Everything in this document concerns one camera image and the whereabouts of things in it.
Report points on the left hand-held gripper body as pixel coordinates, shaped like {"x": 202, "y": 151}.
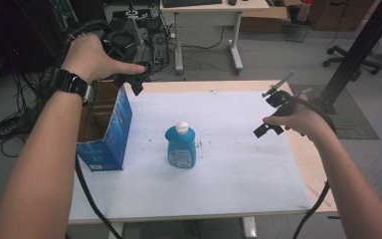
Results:
{"x": 122, "y": 46}

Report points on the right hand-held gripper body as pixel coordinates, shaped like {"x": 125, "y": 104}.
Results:
{"x": 280, "y": 98}

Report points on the blue cardboard box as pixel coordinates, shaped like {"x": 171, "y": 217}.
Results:
{"x": 112, "y": 132}

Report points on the blue bottle with white cap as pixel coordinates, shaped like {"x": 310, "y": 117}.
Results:
{"x": 180, "y": 149}

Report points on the person's right hand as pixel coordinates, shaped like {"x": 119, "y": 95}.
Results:
{"x": 303, "y": 119}

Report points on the person's left hand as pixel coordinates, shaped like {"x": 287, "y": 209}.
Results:
{"x": 86, "y": 58}

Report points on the computer tower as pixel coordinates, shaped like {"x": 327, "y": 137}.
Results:
{"x": 159, "y": 48}

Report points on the white table mat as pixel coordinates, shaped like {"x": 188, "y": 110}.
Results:
{"x": 232, "y": 172}

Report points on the black wristwatch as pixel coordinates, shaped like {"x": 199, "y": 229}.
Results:
{"x": 66, "y": 81}

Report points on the grey floor mat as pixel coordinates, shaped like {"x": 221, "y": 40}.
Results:
{"x": 351, "y": 113}

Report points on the black office chair base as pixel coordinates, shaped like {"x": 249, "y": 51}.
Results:
{"x": 344, "y": 59}

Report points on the flat brown cardboard box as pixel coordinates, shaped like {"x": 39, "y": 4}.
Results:
{"x": 265, "y": 18}

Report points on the black keyboard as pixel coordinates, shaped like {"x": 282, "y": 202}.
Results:
{"x": 192, "y": 2}

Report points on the white office desk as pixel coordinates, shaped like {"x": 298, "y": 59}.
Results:
{"x": 212, "y": 11}

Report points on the black metal stand pole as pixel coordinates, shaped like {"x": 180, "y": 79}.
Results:
{"x": 361, "y": 46}

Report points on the white table leg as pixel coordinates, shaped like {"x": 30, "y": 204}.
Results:
{"x": 249, "y": 229}
{"x": 116, "y": 230}

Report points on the large brown cardboard box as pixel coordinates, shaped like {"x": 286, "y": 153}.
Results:
{"x": 338, "y": 15}

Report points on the black computer mouse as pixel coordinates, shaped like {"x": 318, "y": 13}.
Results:
{"x": 232, "y": 2}

